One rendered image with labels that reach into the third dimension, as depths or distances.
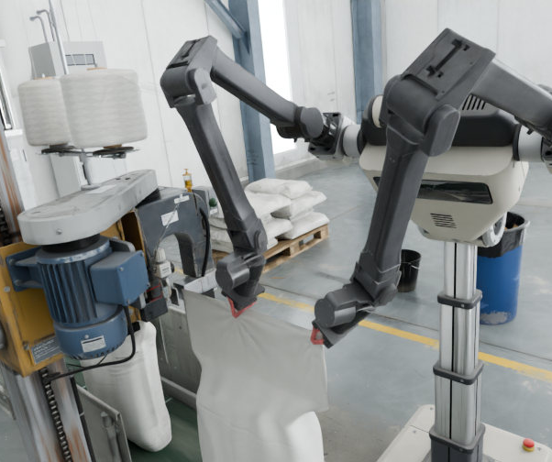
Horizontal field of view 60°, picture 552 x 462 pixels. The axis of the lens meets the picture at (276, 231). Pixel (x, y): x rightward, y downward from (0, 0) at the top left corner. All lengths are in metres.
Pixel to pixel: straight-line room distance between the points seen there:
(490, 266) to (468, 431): 1.62
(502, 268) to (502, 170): 2.11
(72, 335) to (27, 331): 0.18
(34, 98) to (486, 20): 8.40
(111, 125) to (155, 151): 5.24
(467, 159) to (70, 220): 0.88
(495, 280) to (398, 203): 2.53
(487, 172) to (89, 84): 0.87
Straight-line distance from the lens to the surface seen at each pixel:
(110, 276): 1.04
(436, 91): 0.68
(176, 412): 2.13
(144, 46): 6.36
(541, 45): 8.99
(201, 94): 0.98
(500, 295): 3.34
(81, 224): 1.03
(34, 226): 1.05
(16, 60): 4.51
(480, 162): 1.20
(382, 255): 0.86
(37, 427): 1.45
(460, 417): 1.76
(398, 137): 0.71
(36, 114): 1.34
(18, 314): 1.26
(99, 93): 1.08
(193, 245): 1.49
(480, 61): 0.69
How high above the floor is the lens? 1.63
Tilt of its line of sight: 17 degrees down
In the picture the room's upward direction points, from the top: 6 degrees counter-clockwise
